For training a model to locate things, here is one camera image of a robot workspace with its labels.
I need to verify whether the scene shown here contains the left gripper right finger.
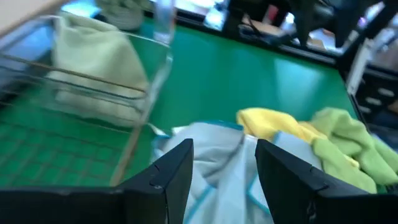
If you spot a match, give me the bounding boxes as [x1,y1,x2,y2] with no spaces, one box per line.
[255,139,398,224]

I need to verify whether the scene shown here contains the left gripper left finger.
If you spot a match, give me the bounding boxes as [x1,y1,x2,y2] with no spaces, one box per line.
[0,139,194,224]

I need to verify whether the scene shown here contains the white towel with teal edge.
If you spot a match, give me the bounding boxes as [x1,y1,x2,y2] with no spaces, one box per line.
[150,120,323,224]

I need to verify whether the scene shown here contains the yellow microfiber towel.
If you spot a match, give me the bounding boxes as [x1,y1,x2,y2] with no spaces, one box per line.
[236,108,360,169]

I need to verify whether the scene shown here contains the pale green microfiber towel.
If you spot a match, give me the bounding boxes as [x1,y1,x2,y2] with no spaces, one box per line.
[45,12,150,127]

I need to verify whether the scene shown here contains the lime green microfiber towel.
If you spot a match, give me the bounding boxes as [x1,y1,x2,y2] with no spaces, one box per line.
[310,107,398,194]

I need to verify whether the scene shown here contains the black drawer cabinet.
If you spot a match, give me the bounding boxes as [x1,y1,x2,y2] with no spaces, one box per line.
[354,70,398,125]

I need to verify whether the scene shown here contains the clear pump bottle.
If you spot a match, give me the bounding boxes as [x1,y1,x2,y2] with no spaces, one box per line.
[154,0,177,44]

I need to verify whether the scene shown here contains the green plant in white pot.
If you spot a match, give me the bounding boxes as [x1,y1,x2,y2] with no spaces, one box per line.
[96,0,146,31]

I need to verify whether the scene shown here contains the light wooden table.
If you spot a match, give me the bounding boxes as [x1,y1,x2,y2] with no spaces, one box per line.
[0,0,68,37]

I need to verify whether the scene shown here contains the gold wire basket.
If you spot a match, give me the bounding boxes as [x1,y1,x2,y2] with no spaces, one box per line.
[0,15,175,187]

